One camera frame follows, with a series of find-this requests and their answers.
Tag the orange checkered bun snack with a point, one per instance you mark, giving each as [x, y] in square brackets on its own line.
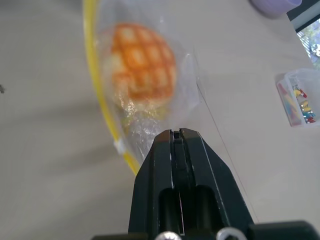
[142, 62]

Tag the clear yellow-zip plastic bag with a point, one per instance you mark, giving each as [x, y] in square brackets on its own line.
[150, 120]

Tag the dark window frame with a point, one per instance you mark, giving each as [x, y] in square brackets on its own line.
[305, 17]

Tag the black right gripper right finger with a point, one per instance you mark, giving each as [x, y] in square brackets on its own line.
[212, 185]

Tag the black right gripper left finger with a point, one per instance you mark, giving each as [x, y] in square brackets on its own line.
[152, 185]

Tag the purple plastic bowl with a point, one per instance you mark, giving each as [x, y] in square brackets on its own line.
[272, 6]

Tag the clear box of colourful bits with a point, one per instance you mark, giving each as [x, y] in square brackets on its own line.
[297, 100]

